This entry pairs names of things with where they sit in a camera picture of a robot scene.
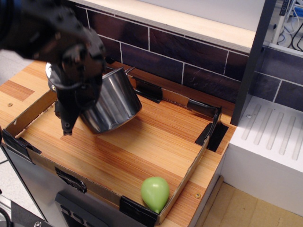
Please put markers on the cardboard fence with black tape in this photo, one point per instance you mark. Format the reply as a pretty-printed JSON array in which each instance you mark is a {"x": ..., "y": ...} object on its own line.
[{"x": 182, "y": 139}]

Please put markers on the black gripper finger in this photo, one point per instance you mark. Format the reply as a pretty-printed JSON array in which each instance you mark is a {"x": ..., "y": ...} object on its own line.
[{"x": 74, "y": 99}]

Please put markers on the dark grey vertical post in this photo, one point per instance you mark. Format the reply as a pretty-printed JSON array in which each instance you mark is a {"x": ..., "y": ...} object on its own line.
[{"x": 248, "y": 81}]

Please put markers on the white sink drainboard unit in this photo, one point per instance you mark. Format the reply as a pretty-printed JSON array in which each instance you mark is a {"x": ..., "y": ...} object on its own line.
[{"x": 265, "y": 155}]

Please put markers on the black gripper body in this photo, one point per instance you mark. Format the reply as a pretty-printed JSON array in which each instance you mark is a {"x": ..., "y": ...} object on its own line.
[{"x": 46, "y": 30}]

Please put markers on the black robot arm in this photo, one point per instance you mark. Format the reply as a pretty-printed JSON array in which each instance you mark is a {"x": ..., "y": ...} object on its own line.
[{"x": 46, "y": 30}]

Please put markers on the light wood shelf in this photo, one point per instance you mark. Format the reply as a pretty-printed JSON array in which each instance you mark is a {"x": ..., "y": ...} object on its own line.
[{"x": 213, "y": 32}]

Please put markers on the green plastic pear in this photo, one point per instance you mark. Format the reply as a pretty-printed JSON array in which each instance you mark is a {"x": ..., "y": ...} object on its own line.
[{"x": 155, "y": 193}]

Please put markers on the stainless steel pot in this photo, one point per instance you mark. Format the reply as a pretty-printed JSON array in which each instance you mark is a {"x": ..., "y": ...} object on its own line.
[{"x": 117, "y": 104}]

